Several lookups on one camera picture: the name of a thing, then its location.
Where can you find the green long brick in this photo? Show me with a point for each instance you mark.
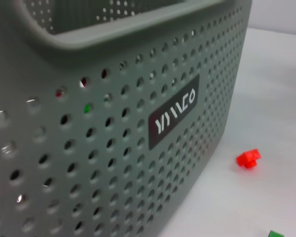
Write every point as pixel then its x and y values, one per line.
pixel 87 108

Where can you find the small orange-red stud brick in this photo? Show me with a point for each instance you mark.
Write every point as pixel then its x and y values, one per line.
pixel 247 159

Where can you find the green notched brick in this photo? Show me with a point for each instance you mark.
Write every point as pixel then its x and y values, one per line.
pixel 276 234

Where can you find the grey perforated storage bin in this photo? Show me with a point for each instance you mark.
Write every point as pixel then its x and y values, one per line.
pixel 113 160

